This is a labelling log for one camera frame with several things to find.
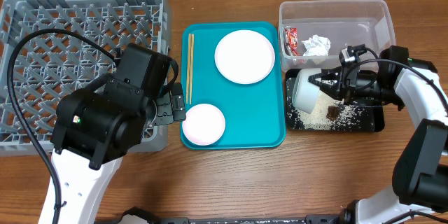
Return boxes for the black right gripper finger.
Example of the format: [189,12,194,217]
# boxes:
[319,85,342,101]
[308,70,341,83]

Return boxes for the brown food scrap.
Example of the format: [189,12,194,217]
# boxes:
[326,106,340,121]

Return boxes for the white rice grains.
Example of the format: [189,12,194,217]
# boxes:
[286,78,365,131]

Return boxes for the grey-green ceramic bowl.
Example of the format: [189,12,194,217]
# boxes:
[292,68,321,113]

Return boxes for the white napkin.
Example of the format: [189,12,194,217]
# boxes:
[302,34,331,57]

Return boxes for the red snack wrapper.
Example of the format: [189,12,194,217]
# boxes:
[284,26,300,57]

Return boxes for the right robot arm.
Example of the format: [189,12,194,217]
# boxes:
[294,45,447,223]

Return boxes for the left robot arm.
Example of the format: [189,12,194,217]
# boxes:
[38,74,186,223]

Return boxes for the clear plastic waste bin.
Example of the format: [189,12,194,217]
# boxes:
[278,0,396,72]

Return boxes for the black rectangular tray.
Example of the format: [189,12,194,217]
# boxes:
[285,68,386,133]

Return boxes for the small pink saucer plate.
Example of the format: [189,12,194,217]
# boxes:
[182,104,226,146]

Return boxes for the left wooden chopstick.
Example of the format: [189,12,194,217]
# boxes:
[186,34,193,104]

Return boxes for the wooden chopstick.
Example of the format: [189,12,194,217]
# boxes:
[189,34,195,104]
[186,34,193,104]

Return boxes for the right wooden chopstick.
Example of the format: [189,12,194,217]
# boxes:
[189,34,195,104]

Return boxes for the teal plastic tray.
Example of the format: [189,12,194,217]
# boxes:
[181,21,286,150]

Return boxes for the large white round plate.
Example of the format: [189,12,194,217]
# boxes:
[214,29,275,85]

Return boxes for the grey plastic dish rack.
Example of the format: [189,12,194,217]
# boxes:
[1,0,172,152]

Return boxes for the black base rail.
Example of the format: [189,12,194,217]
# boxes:
[94,207,339,224]

